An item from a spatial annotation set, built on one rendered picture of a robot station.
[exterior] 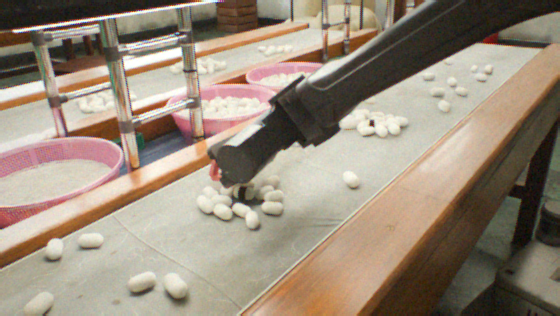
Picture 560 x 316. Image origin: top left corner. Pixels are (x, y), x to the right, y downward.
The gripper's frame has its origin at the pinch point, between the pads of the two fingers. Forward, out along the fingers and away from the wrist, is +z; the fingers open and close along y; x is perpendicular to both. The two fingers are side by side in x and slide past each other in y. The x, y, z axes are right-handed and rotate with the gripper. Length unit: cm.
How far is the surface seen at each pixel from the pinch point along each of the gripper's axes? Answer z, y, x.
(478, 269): 27, -102, 74
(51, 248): 2.6, 26.5, -1.7
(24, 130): 44, 6, -33
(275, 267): -15.5, 11.2, 15.2
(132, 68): 57, -38, -48
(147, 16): 400, -351, -272
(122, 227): 3.0, 16.8, 0.2
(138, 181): 5.7, 9.3, -5.3
